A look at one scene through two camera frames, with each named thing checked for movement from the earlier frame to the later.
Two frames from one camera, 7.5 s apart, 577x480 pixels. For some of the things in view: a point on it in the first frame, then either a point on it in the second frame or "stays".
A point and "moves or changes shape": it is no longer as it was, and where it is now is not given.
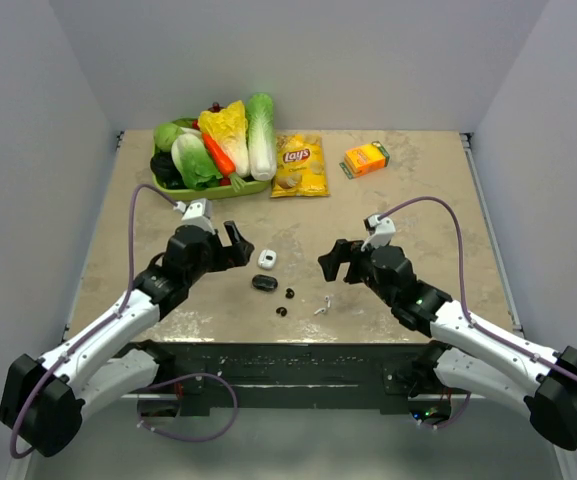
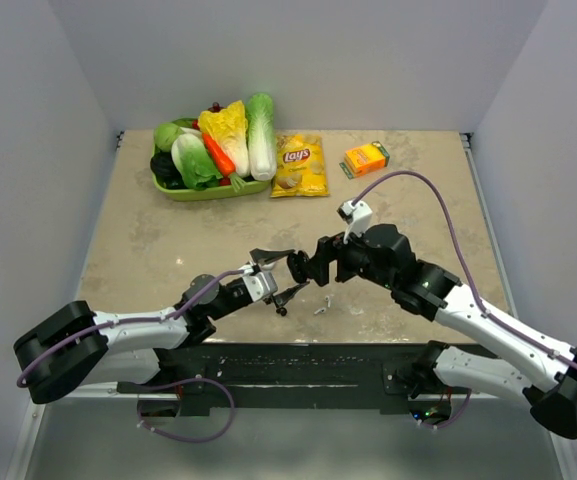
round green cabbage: x=164 y=135 stays
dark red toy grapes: x=215 y=107 stays
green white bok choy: x=196 y=166 stays
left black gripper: x=233 y=255 → x=259 y=255
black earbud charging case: x=264 y=282 moves or changes shape
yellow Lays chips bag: x=300 y=166 stays
